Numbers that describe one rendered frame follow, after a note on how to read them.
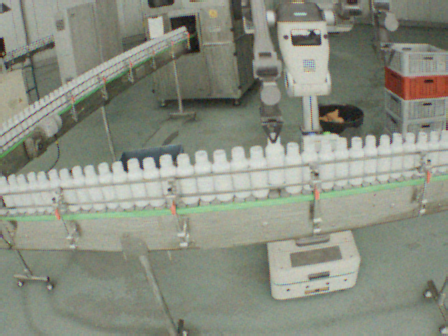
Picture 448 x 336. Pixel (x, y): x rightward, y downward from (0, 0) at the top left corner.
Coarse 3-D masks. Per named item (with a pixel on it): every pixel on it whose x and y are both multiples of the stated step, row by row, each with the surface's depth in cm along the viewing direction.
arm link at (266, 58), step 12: (252, 0) 112; (264, 0) 113; (252, 12) 113; (264, 12) 112; (264, 24) 112; (264, 36) 112; (264, 48) 112; (264, 60) 113; (276, 60) 112; (264, 72) 115; (276, 72) 115
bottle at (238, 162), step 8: (232, 152) 127; (240, 152) 126; (232, 160) 129; (240, 160) 127; (248, 160) 130; (232, 168) 129; (240, 168) 127; (248, 168) 129; (232, 176) 130; (240, 176) 129; (248, 176) 130; (240, 184) 130; (248, 184) 131; (248, 192) 132
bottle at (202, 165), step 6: (198, 156) 127; (204, 156) 127; (198, 162) 128; (204, 162) 128; (198, 168) 128; (204, 168) 128; (210, 168) 129; (198, 180) 130; (204, 180) 130; (210, 180) 130; (198, 186) 132; (204, 186) 131; (210, 186) 131; (204, 198) 133; (210, 198) 133
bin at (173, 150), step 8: (176, 144) 190; (128, 152) 191; (136, 152) 191; (144, 152) 191; (152, 152) 191; (160, 152) 191; (168, 152) 191; (176, 152) 191; (120, 160) 184; (128, 160) 194; (128, 168) 196; (144, 168) 196
